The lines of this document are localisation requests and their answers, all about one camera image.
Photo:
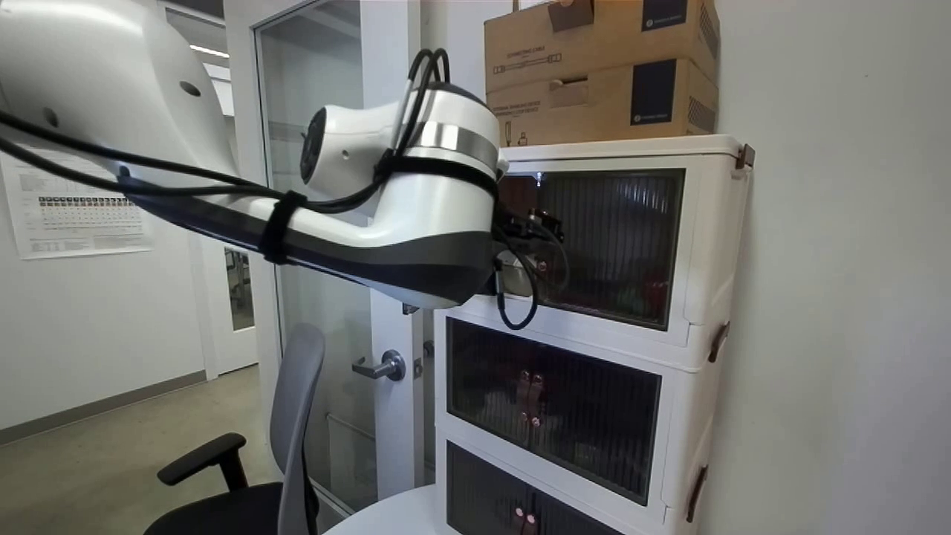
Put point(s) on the white three-tier storage cabinet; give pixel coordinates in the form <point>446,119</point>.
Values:
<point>708,247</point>

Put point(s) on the smoked translucent cabinet door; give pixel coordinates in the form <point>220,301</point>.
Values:
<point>567,516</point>
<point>625,247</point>
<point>521,194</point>
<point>479,494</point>
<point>605,427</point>
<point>485,375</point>

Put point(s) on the flat brown cardboard box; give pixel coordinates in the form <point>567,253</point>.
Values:
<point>596,41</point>
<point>583,105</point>

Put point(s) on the grey and black office chair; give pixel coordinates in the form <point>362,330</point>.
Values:
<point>299,427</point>

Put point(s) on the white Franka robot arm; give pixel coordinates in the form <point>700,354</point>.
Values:
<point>99,69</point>

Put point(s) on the white door with small window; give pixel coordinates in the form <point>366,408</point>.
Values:
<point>232,336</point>

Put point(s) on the printed paper wall poster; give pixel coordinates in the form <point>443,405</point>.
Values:
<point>69,225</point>

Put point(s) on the white framed glass door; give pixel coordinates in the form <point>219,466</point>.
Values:
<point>336,375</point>

